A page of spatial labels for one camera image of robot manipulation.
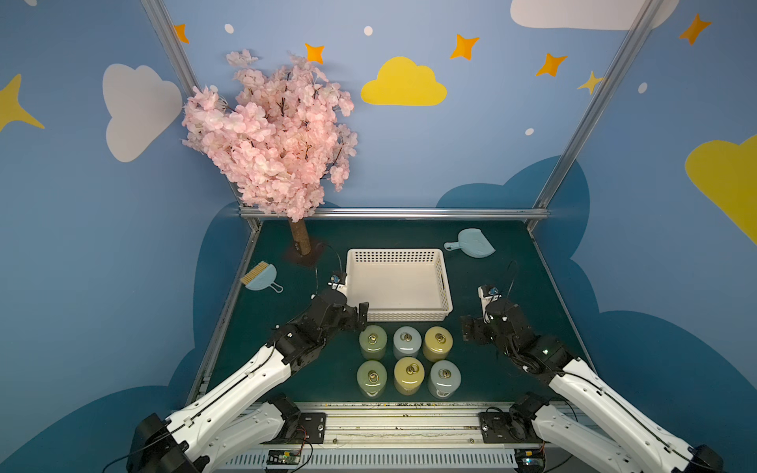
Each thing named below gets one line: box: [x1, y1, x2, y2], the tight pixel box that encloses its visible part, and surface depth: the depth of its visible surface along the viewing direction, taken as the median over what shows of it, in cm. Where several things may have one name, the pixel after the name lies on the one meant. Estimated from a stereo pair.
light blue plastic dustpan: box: [443, 227, 496, 259], surface depth 117 cm
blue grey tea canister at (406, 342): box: [393, 325, 422, 359], surface depth 83 cm
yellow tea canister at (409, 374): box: [394, 356, 425, 396], surface depth 77 cm
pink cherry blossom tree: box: [182, 49, 358, 257], surface depth 73 cm
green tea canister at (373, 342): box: [358, 324, 388, 361], surface depth 83 cm
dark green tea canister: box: [356, 359, 389, 399], surface depth 77 cm
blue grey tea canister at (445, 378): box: [427, 359, 462, 400], surface depth 77 cm
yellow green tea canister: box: [422, 326, 454, 363], surface depth 83 cm
